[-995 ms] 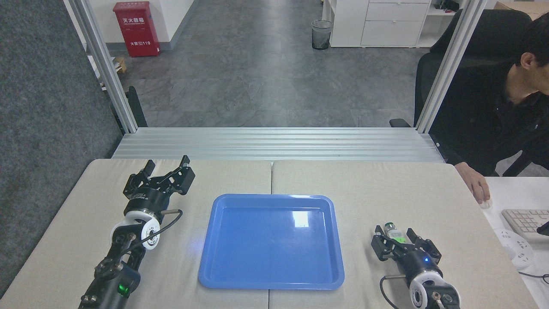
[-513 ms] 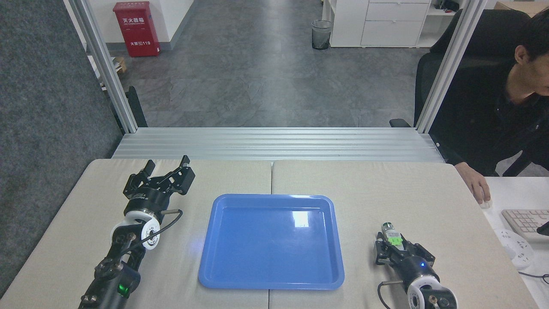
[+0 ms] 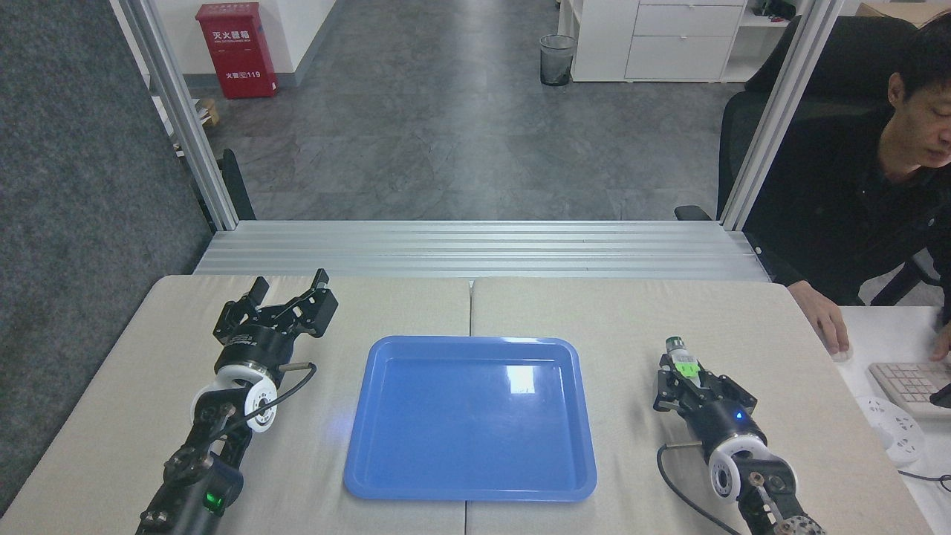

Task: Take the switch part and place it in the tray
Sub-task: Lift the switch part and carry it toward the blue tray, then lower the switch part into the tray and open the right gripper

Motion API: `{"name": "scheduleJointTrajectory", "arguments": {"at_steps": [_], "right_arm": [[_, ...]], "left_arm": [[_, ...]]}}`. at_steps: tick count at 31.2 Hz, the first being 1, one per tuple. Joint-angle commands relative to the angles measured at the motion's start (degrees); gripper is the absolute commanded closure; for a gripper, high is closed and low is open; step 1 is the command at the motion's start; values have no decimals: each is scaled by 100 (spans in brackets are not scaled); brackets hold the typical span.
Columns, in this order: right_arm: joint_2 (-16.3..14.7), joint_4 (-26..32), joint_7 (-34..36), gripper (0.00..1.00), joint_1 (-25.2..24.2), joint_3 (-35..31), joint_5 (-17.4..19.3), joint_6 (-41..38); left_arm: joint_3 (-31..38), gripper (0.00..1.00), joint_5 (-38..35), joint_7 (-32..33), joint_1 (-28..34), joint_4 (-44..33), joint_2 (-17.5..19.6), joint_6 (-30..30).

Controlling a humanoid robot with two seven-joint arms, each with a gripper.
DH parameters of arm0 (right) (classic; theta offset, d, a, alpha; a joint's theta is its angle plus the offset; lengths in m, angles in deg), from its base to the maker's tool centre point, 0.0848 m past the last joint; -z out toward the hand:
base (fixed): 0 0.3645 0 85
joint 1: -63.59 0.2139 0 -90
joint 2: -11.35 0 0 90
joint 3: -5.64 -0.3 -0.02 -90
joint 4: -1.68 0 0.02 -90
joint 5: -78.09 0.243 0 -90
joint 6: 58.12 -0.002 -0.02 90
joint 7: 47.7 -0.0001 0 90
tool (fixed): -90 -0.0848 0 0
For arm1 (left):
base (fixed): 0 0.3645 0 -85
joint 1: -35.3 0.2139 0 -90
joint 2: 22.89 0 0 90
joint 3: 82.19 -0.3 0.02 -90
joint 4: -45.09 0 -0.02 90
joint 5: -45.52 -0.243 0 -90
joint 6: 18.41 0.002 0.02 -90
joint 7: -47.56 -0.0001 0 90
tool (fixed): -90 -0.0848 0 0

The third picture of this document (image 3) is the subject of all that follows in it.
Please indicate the mesh waste bin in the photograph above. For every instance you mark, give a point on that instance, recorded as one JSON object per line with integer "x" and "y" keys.
{"x": 557, "y": 59}

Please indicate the person's right hand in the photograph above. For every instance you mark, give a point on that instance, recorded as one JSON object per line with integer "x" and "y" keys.
{"x": 825, "y": 316}

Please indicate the white side desk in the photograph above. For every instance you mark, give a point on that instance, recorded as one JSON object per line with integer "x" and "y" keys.
{"x": 929, "y": 490}

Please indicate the white keyboard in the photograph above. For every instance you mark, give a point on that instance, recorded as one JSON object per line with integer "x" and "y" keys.
{"x": 910, "y": 383}

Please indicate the blue plastic tray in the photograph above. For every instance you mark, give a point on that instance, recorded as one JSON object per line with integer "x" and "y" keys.
{"x": 469, "y": 420}

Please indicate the white drawer cabinet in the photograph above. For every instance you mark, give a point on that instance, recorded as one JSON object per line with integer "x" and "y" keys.
{"x": 661, "y": 41}

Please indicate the small cardboard box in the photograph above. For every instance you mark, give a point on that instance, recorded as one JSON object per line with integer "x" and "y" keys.
{"x": 209, "y": 111}

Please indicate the silver aluminium post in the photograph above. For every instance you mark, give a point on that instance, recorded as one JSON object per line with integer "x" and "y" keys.
{"x": 182, "y": 119}
{"x": 780, "y": 111}

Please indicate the black office chair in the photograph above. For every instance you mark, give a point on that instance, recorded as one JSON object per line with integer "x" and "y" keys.
{"x": 825, "y": 82}

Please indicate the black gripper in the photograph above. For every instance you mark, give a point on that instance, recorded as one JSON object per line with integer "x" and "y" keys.
{"x": 724, "y": 423}
{"x": 256, "y": 345}

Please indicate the white power strip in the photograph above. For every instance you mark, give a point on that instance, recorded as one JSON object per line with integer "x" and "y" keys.
{"x": 895, "y": 431}

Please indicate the grey felt partition panel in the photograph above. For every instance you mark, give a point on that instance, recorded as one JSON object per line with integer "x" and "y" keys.
{"x": 82, "y": 223}

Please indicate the red fire extinguisher box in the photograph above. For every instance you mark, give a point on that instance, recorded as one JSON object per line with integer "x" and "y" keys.
{"x": 238, "y": 52}

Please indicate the person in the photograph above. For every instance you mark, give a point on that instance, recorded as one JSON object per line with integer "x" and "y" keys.
{"x": 854, "y": 200}

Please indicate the person's left hand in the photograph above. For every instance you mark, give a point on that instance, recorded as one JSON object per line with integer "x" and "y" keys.
{"x": 943, "y": 345}

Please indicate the white computer mouse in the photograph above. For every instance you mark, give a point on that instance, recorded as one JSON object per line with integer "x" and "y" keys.
{"x": 839, "y": 357}

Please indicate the silver aluminium rail platform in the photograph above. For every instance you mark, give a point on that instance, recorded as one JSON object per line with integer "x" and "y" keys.
{"x": 475, "y": 249}

